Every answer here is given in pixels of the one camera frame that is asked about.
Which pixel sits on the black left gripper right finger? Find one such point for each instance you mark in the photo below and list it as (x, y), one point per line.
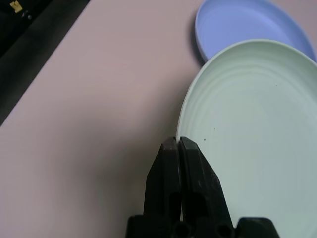
(198, 178)

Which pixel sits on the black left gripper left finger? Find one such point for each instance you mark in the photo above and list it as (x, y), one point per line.
(163, 178)

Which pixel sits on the green plate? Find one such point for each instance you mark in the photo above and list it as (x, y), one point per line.
(260, 136)

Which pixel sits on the blue plate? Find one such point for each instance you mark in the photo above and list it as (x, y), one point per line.
(235, 27)

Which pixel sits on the small yellow tag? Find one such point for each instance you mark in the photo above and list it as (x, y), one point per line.
(15, 6)

